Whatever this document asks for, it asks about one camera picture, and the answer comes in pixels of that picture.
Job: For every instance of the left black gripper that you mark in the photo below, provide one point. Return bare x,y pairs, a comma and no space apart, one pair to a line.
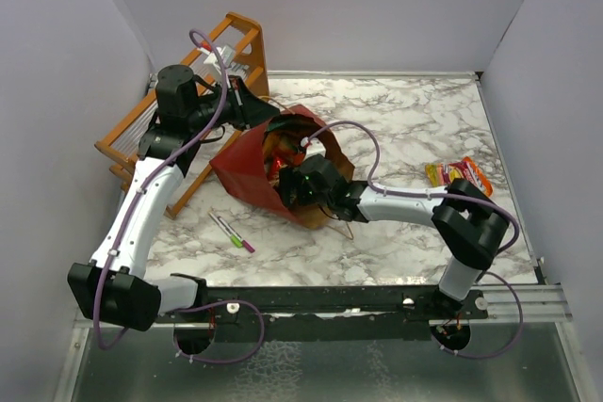
249,109

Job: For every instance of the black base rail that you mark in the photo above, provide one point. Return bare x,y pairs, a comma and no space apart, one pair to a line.
327,313

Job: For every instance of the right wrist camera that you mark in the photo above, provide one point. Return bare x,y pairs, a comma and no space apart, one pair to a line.
312,147

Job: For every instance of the red snack bag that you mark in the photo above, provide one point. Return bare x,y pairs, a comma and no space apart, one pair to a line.
285,157

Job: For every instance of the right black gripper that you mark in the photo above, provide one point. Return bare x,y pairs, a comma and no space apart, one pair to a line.
287,181

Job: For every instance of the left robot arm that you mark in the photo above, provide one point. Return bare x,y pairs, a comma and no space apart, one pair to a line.
111,287

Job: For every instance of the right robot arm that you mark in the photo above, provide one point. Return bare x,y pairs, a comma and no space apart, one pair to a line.
471,225

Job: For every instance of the yellow pink candy bag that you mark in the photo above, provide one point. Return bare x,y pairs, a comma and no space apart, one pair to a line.
443,174

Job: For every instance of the pink marker pen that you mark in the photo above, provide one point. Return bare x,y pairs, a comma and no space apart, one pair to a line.
246,245

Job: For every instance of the orange wooden rack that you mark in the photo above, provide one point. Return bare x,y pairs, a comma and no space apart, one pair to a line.
157,125

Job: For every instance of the red brown paper bag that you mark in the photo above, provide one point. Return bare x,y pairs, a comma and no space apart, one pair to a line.
258,168

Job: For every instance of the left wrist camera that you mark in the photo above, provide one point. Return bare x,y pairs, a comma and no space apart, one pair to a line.
227,55

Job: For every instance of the orange chips bag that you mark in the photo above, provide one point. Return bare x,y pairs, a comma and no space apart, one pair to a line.
473,173

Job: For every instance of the green marker pen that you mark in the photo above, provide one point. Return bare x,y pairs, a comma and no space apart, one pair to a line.
232,237

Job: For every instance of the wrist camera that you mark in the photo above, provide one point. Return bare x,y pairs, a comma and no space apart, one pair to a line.
312,147
227,55

